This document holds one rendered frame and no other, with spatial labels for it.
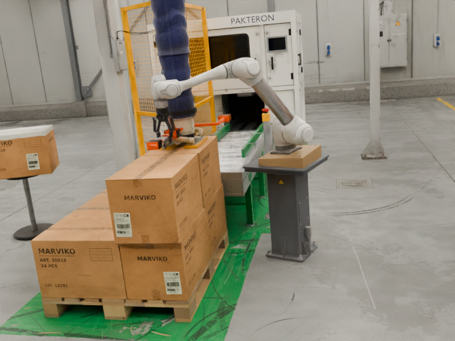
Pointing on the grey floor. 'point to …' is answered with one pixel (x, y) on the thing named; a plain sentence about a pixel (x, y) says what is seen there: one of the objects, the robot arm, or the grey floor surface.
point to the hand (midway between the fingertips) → (165, 138)
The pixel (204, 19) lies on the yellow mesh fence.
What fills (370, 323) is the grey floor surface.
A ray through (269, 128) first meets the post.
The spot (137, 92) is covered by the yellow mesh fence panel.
